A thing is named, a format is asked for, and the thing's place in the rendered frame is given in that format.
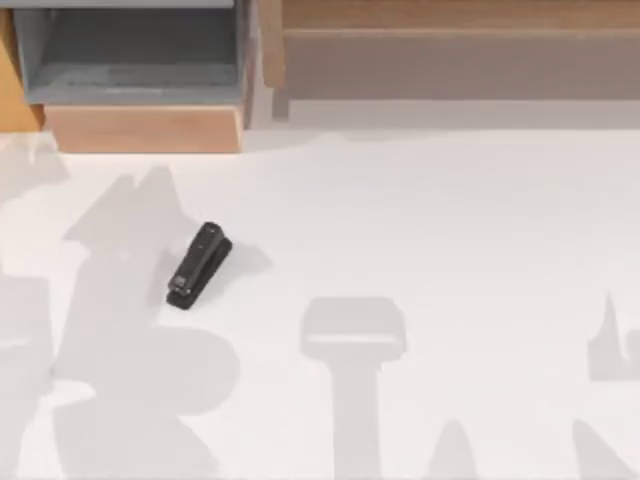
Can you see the wooden cupboard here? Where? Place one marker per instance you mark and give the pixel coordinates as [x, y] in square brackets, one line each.
[12, 80]

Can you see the wooden open shelf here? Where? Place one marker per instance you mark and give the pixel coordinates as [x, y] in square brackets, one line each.
[450, 55]

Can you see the black stapler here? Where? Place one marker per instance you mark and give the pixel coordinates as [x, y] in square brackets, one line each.
[196, 267]

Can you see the pale wooden drawer front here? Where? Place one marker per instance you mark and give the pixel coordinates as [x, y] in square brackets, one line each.
[142, 128]

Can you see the grey pierced drawer inside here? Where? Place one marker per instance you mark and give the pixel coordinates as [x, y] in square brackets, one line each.
[135, 55]

